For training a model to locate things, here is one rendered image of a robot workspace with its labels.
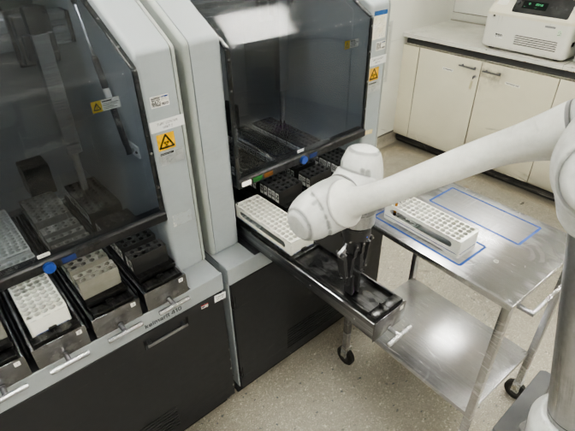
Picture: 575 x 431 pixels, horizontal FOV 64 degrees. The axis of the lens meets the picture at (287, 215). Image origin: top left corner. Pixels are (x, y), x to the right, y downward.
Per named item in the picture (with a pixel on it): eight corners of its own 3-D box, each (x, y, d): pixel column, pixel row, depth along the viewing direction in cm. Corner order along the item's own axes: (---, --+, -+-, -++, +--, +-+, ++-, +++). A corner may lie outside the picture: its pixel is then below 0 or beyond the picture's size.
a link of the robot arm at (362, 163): (352, 187, 120) (322, 209, 112) (357, 132, 111) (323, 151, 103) (388, 202, 114) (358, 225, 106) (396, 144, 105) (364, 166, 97)
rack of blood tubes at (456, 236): (382, 216, 158) (384, 201, 155) (401, 206, 163) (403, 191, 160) (457, 259, 139) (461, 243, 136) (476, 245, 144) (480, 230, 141)
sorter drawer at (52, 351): (-21, 247, 161) (-32, 227, 156) (20, 232, 168) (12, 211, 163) (44, 381, 115) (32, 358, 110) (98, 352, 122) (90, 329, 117)
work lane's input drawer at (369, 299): (227, 232, 167) (225, 211, 162) (257, 217, 174) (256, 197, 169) (384, 353, 121) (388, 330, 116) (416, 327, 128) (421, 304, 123)
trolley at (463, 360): (334, 357, 209) (345, 208, 163) (400, 310, 233) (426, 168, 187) (462, 474, 166) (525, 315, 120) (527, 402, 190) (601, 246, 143)
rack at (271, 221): (235, 218, 162) (234, 203, 158) (257, 208, 167) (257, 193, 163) (291, 259, 143) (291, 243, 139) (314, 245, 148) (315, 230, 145)
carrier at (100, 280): (119, 278, 134) (115, 262, 131) (122, 281, 133) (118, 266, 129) (80, 297, 128) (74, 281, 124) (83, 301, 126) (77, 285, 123)
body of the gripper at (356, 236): (357, 209, 122) (354, 238, 127) (334, 222, 117) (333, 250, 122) (379, 221, 117) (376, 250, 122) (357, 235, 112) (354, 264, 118)
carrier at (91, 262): (109, 267, 138) (105, 251, 135) (113, 270, 137) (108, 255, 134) (71, 284, 132) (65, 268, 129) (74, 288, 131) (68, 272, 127)
